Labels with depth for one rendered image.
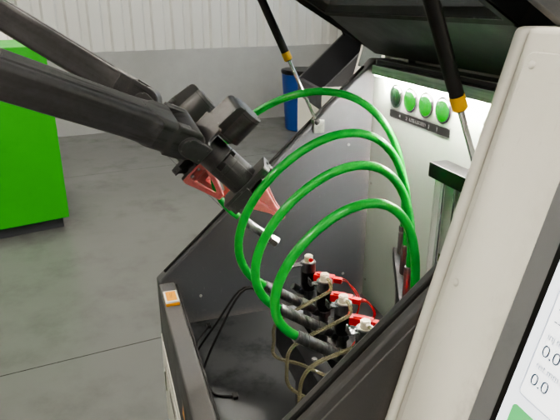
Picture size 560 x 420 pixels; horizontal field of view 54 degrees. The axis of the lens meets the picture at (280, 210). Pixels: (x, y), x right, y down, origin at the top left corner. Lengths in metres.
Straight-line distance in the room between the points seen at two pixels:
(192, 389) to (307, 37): 7.53
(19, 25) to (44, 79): 0.44
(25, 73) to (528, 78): 0.58
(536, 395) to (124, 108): 0.61
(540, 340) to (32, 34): 0.99
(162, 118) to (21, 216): 3.51
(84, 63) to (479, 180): 0.77
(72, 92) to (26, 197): 3.52
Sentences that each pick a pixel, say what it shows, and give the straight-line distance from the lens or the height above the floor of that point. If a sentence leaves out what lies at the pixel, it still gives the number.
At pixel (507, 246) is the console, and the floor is 1.33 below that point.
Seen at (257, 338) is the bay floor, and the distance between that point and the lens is 1.34.
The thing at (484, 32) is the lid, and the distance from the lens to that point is 0.85.
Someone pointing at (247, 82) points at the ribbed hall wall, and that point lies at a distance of 7.92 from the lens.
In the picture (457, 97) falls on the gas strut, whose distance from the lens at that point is 0.69.
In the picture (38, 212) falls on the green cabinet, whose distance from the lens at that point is 4.33.
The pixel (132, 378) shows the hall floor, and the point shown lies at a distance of 2.66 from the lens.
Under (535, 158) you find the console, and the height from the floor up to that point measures 1.42.
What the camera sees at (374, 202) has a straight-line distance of 0.77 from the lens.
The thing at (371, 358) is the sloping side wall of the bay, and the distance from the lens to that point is 0.75.
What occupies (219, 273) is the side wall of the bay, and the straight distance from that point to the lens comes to 1.37.
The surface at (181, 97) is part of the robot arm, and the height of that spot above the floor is 1.40.
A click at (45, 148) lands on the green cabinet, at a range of 4.22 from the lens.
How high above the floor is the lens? 1.57
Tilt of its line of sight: 21 degrees down
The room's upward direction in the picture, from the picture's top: straight up
